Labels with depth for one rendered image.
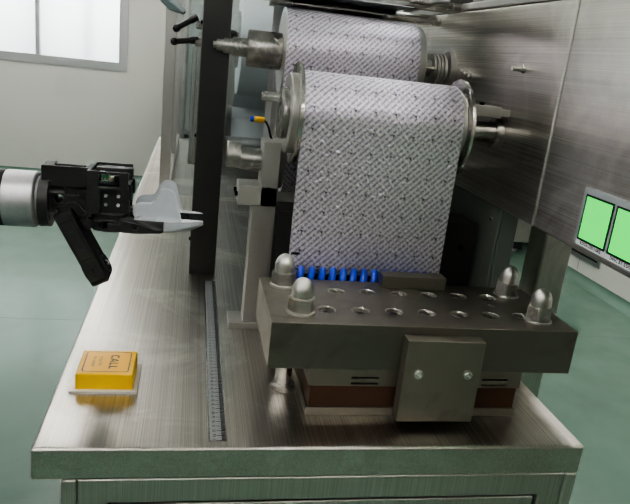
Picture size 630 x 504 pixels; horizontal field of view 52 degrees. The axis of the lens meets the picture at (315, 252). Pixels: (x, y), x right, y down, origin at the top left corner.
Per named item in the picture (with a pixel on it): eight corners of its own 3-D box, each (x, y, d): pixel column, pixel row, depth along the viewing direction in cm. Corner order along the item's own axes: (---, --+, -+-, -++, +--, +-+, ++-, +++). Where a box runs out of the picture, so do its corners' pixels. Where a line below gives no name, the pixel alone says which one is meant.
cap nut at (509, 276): (488, 289, 97) (494, 261, 96) (511, 290, 98) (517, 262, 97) (499, 298, 94) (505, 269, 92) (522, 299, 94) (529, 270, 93)
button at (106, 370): (83, 365, 88) (83, 349, 88) (137, 366, 90) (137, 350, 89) (74, 391, 82) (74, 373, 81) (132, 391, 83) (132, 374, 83)
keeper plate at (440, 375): (391, 413, 83) (404, 333, 80) (465, 413, 85) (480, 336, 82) (397, 423, 81) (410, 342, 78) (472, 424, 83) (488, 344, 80)
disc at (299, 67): (282, 156, 104) (290, 61, 101) (285, 157, 105) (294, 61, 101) (295, 171, 90) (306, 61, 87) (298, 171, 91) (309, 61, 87)
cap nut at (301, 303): (284, 305, 82) (287, 271, 81) (312, 306, 83) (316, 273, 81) (287, 317, 79) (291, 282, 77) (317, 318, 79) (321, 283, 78)
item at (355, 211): (286, 273, 97) (299, 149, 91) (436, 281, 101) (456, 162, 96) (287, 275, 96) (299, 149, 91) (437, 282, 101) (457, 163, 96)
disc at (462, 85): (429, 169, 109) (442, 78, 105) (431, 169, 109) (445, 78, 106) (463, 184, 95) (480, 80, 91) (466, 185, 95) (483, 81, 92)
